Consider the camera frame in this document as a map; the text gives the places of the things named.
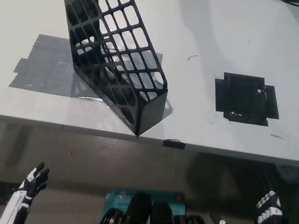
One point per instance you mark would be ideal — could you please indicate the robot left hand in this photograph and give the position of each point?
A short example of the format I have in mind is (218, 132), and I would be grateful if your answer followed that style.
(16, 204)

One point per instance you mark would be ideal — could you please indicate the black mesh magazine stand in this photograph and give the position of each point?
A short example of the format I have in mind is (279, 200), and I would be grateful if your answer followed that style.
(149, 112)

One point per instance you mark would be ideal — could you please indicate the small black tape strip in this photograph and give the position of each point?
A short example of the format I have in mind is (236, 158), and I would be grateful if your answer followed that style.
(174, 143)

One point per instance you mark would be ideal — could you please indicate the black square tape patch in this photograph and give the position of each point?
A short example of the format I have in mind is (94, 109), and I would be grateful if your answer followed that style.
(242, 98)

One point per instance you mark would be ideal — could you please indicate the grey tape patch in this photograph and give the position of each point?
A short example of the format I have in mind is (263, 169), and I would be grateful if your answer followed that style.
(41, 58)

